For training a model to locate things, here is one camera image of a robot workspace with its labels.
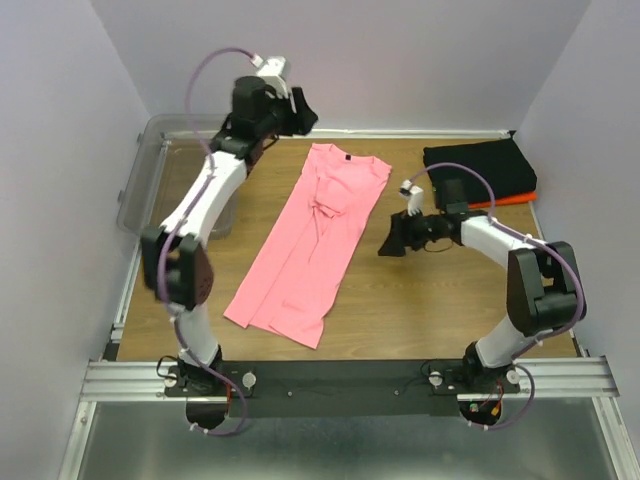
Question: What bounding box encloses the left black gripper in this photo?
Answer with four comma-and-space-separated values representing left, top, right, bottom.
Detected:
257, 87, 319, 140

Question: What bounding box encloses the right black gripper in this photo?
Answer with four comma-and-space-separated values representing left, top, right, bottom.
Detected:
380, 205, 449, 255

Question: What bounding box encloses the pink t shirt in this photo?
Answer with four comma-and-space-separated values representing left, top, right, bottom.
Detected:
224, 144, 392, 349

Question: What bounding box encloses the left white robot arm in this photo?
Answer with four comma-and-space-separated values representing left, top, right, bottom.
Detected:
140, 74, 318, 397

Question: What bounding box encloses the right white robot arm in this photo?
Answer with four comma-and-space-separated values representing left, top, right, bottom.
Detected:
378, 180, 586, 392

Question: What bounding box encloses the black folded t shirt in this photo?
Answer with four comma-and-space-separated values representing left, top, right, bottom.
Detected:
423, 138, 537, 204

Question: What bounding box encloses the orange folded t shirt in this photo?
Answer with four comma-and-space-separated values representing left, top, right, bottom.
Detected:
469, 191, 537, 209

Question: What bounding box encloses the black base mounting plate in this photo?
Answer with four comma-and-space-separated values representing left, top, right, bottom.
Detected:
159, 359, 520, 421

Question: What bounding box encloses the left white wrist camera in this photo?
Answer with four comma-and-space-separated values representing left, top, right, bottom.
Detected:
250, 54, 290, 99

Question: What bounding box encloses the back aluminium table rail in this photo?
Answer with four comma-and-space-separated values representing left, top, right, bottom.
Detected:
160, 128, 516, 141

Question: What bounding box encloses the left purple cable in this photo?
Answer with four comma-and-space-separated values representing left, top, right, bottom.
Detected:
156, 47, 261, 438

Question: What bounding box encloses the aluminium frame rail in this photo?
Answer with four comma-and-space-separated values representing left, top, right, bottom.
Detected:
61, 358, 638, 479

